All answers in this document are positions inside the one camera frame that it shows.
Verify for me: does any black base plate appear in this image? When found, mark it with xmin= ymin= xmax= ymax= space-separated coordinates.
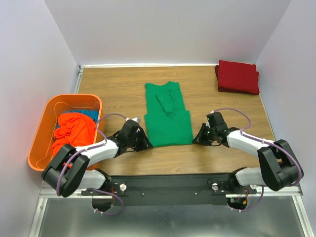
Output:
xmin=80 ymin=173 xmax=257 ymax=207

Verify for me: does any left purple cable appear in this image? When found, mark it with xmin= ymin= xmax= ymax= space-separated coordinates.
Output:
xmin=56 ymin=113 xmax=129 ymax=216

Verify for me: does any blue t shirt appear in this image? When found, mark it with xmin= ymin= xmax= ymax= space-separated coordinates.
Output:
xmin=56 ymin=110 xmax=99 ymax=131

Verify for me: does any green t shirt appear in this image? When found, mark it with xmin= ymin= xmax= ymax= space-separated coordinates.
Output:
xmin=144 ymin=81 xmax=193 ymax=148

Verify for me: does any folded dark red t shirt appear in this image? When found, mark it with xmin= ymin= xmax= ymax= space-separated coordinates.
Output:
xmin=214 ymin=65 xmax=260 ymax=95

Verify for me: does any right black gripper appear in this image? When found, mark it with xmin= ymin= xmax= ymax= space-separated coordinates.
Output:
xmin=192 ymin=123 xmax=217 ymax=146

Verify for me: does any orange t shirt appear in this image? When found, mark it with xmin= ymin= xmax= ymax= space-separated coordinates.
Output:
xmin=52 ymin=127 xmax=96 ymax=156

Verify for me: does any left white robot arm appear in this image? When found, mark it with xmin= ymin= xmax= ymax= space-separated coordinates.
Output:
xmin=41 ymin=119 xmax=153 ymax=198

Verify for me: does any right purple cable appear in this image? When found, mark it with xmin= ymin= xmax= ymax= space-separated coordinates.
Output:
xmin=209 ymin=108 xmax=304 ymax=213

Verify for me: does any purple cable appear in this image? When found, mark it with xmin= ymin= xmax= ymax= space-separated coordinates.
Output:
xmin=56 ymin=113 xmax=129 ymax=216
xmin=209 ymin=108 xmax=304 ymax=213

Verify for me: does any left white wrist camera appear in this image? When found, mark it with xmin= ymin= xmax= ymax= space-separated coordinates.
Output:
xmin=125 ymin=117 xmax=141 ymax=124

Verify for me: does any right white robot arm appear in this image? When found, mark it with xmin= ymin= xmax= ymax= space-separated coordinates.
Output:
xmin=192 ymin=111 xmax=304 ymax=194

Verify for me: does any orange plastic basket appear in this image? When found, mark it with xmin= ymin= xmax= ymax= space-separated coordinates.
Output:
xmin=28 ymin=94 xmax=104 ymax=172

